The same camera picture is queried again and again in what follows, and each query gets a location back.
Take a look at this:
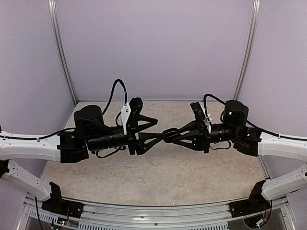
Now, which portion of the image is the left aluminium frame post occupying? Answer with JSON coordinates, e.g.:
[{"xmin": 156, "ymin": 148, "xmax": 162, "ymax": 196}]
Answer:
[{"xmin": 48, "ymin": 0, "xmax": 79, "ymax": 106}]

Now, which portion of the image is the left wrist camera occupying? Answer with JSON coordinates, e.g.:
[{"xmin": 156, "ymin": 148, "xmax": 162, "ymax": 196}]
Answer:
[{"xmin": 120, "ymin": 97, "xmax": 143, "ymax": 135}]

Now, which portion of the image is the right aluminium frame post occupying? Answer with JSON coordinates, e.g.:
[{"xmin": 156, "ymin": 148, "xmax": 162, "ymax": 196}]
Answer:
[{"xmin": 233, "ymin": 0, "xmax": 261, "ymax": 100}]

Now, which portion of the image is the aluminium frame post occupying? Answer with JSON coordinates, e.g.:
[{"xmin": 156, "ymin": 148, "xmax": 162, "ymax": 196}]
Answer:
[
  {"xmin": 233, "ymin": 0, "xmax": 261, "ymax": 100},
  {"xmin": 48, "ymin": 0, "xmax": 79, "ymax": 106}
]

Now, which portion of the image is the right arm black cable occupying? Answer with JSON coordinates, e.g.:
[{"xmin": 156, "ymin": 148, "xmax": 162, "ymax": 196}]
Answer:
[{"xmin": 203, "ymin": 93, "xmax": 307, "ymax": 151}]

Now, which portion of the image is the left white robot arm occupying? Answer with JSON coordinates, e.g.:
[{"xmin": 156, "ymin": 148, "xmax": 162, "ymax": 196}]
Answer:
[{"xmin": 0, "ymin": 104, "xmax": 164, "ymax": 213}]

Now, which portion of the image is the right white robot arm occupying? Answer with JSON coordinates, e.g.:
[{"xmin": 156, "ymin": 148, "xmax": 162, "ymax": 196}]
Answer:
[{"xmin": 169, "ymin": 100, "xmax": 307, "ymax": 213}]

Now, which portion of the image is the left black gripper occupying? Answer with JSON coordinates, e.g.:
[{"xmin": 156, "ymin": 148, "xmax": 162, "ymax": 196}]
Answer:
[{"xmin": 87, "ymin": 115, "xmax": 165, "ymax": 155}]

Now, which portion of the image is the black earbud charging case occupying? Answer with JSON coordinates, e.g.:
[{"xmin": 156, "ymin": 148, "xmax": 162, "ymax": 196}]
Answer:
[{"xmin": 162, "ymin": 128, "xmax": 180, "ymax": 143}]

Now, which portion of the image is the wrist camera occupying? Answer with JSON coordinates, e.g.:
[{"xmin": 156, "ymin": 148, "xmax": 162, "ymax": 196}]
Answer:
[
  {"xmin": 120, "ymin": 97, "xmax": 143, "ymax": 135},
  {"xmin": 190, "ymin": 102, "xmax": 212, "ymax": 133}
]

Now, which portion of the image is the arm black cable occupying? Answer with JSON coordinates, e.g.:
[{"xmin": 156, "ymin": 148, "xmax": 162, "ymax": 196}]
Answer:
[
  {"xmin": 0, "ymin": 79, "xmax": 128, "ymax": 159},
  {"xmin": 203, "ymin": 93, "xmax": 307, "ymax": 151}
]

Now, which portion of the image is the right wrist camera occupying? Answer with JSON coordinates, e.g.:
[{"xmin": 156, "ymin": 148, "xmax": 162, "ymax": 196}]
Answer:
[{"xmin": 190, "ymin": 102, "xmax": 212, "ymax": 133}]

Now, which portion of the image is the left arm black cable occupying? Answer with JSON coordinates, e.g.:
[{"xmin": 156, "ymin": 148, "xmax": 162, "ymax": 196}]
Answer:
[{"xmin": 0, "ymin": 79, "xmax": 128, "ymax": 159}]

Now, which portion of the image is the front aluminium rail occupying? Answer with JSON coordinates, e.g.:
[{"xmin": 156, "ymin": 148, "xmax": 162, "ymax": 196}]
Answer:
[{"xmin": 16, "ymin": 195, "xmax": 297, "ymax": 230}]

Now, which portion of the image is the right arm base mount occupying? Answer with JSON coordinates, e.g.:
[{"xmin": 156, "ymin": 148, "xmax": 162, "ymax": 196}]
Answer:
[{"xmin": 229, "ymin": 180, "xmax": 272, "ymax": 218}]

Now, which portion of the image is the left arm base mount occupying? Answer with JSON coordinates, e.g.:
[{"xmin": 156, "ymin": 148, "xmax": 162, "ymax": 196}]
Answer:
[{"xmin": 41, "ymin": 182, "xmax": 84, "ymax": 219}]

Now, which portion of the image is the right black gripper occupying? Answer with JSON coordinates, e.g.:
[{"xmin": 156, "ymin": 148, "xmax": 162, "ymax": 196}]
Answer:
[{"xmin": 172, "ymin": 119, "xmax": 239, "ymax": 154}]

